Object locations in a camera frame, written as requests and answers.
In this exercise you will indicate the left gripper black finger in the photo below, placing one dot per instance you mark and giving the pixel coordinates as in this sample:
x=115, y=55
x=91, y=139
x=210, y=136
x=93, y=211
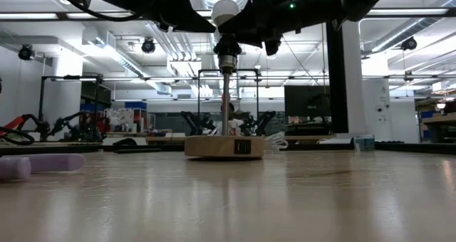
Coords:
x=190, y=21

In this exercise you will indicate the black background robot arm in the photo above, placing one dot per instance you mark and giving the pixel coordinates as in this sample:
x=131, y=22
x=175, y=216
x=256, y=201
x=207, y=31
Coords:
x=71, y=124
x=194, y=122
x=263, y=121

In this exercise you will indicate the black monitor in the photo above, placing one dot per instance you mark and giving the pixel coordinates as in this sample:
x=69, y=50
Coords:
x=306, y=101

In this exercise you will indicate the black background station frame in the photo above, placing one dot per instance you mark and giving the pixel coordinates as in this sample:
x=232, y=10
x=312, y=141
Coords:
x=246, y=70
x=71, y=78

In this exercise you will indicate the tan desk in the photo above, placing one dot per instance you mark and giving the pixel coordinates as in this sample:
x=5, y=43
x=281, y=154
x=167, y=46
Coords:
x=164, y=140

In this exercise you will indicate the wooden shelf unit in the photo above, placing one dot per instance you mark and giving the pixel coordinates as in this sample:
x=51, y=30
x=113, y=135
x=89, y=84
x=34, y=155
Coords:
x=438, y=121

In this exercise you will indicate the white lightbulb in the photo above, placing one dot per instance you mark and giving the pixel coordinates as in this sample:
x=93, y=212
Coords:
x=224, y=9

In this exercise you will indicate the red black background robot arm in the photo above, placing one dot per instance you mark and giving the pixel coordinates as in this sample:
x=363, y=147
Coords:
x=14, y=122

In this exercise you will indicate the wooden base table lamp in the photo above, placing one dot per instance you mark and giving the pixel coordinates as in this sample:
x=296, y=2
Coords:
x=213, y=147

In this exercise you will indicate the person at background station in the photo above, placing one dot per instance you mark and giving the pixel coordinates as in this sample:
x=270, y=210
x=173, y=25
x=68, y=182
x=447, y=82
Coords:
x=233, y=122

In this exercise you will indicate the black aluminium table frame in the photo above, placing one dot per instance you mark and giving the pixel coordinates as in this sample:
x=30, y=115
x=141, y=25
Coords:
x=409, y=147

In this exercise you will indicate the black and white tower post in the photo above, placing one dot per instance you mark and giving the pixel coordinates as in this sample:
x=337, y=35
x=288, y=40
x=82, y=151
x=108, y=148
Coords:
x=336, y=92

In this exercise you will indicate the black crossbar with light strips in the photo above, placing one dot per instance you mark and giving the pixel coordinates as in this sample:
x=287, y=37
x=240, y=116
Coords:
x=35, y=15

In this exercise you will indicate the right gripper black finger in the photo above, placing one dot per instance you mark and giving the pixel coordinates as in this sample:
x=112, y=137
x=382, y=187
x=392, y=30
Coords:
x=247, y=30

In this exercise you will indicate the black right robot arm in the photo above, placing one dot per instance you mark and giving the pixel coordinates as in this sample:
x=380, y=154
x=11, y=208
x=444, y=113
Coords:
x=356, y=0

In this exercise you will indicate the blue storage bin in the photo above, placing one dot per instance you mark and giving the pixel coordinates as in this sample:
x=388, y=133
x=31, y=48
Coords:
x=135, y=105

